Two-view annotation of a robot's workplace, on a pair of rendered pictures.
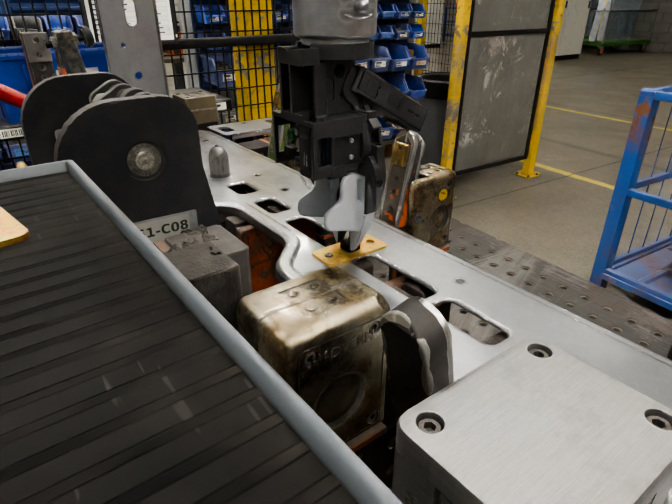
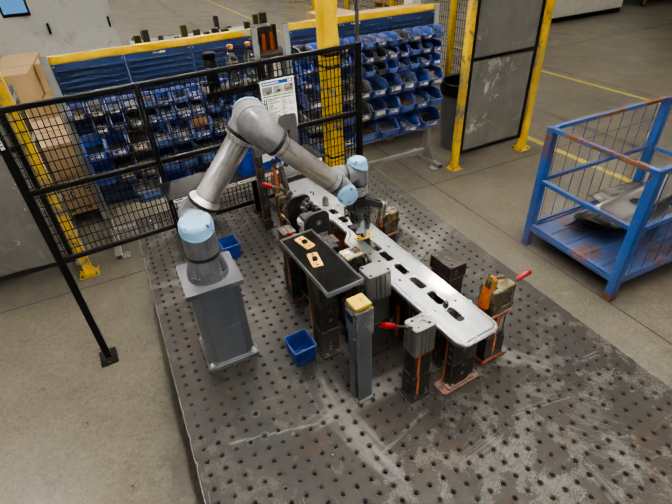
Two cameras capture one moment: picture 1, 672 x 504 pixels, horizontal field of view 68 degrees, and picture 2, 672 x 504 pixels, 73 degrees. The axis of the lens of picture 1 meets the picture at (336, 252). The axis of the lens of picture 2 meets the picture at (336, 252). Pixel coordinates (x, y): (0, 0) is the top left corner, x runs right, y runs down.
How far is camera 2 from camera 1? 144 cm
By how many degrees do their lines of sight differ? 11
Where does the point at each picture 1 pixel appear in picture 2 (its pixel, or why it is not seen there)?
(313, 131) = (353, 215)
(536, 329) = (400, 258)
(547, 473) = (372, 272)
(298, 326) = (348, 257)
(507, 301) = (397, 251)
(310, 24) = not seen: hidden behind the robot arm
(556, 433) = (375, 269)
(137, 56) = not seen: hidden behind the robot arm
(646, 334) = (478, 261)
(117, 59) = not seen: hidden behind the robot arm
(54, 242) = (318, 246)
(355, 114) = (363, 209)
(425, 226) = (388, 226)
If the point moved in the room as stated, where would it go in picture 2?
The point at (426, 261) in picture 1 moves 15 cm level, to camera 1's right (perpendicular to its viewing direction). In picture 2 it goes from (382, 240) to (417, 241)
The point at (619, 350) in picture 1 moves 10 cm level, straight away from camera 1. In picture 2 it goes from (414, 263) to (428, 251)
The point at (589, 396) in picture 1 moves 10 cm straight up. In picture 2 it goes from (381, 266) to (381, 243)
